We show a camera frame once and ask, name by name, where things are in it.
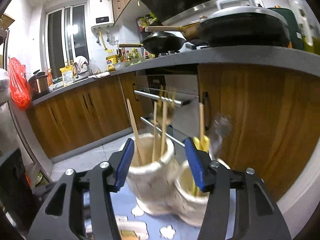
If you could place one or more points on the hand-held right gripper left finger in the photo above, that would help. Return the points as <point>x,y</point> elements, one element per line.
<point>123,165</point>

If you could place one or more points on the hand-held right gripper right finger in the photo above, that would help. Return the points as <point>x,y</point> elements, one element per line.
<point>195,165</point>

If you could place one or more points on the yellow tulip fruit fork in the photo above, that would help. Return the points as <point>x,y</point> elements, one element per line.
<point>202,143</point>

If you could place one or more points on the large cream ceramic utensil holder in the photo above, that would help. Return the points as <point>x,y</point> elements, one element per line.
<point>150,180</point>

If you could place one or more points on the wooden chopstick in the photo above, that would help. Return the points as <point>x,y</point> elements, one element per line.
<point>135,135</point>
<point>201,120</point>

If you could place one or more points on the small cream ceramic utensil holder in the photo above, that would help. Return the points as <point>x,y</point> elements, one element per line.
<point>190,210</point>

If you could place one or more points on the clear plastic utensil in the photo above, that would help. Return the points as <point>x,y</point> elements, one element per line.
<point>221,130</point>

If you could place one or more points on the blue cloud print placemat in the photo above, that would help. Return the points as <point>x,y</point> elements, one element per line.
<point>155,220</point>

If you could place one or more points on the white paper packet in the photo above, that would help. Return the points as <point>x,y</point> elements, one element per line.
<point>132,228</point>

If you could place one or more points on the wooden base cabinet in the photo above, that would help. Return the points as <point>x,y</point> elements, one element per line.
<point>262,130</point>
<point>82,115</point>

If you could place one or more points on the stainless steel oven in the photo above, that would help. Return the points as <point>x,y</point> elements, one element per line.
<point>175,87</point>

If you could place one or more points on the yellow food packet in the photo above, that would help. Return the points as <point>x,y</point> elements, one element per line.
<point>67,75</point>

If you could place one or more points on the white hanging towel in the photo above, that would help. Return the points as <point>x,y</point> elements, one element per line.
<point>81,63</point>

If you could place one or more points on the soy sauce bottle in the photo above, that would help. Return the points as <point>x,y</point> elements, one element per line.
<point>146,55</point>

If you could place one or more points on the stainless steel refrigerator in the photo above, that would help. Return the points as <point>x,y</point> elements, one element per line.
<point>15,130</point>

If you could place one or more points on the gas stove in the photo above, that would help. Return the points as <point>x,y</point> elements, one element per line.
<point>175,51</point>

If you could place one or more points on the brown rice cooker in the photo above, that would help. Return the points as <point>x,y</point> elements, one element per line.
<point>38,82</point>

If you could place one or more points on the black wok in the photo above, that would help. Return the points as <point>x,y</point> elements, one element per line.
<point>162,42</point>

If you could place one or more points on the red plastic bag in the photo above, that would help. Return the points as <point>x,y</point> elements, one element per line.
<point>18,85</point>

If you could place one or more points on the kitchen window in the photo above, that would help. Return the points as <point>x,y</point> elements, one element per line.
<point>66,37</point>

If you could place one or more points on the grey electric griddle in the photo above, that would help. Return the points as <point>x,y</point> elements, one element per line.
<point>245,27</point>

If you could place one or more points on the white water heater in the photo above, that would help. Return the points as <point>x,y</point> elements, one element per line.
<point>101,12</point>

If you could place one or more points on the oil bottle with white top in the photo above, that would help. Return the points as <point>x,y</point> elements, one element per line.
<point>310,43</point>

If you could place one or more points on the dark green appliance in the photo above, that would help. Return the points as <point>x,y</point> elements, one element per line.
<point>290,25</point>

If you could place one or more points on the wooden wall cabinet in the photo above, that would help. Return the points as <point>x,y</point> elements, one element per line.
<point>121,0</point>

